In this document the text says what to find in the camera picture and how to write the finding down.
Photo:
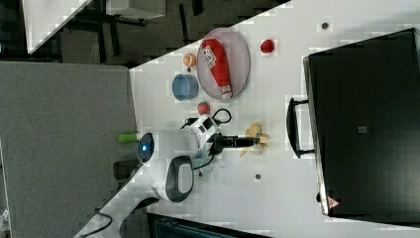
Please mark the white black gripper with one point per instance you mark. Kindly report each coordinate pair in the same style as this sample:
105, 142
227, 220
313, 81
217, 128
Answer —
207, 132

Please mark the yellow plush peeled banana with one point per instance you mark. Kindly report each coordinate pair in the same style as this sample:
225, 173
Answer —
255, 131

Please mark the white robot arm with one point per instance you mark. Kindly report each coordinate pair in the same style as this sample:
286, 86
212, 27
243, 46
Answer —
167, 157

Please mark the red strawberry toy near cup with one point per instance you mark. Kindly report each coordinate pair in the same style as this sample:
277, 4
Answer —
203, 108

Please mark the blue cup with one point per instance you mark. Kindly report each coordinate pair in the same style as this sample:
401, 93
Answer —
184, 87

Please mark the red plush ketchup bottle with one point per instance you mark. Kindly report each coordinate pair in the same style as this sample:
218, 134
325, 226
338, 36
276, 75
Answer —
216, 60

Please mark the grey round plate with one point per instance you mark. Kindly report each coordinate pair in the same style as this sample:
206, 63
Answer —
238, 60

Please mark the orange slice toy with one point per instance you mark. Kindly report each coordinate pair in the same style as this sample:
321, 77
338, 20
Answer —
189, 60

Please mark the red strawberry toy far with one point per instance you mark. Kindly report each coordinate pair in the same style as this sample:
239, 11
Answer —
267, 46

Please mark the green cylindrical object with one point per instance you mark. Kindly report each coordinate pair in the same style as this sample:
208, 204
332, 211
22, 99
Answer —
127, 138

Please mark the silver black toaster oven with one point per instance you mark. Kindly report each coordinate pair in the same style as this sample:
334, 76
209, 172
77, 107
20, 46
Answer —
363, 100

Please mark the grey fabric partition panel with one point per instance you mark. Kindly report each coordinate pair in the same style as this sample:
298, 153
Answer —
60, 125

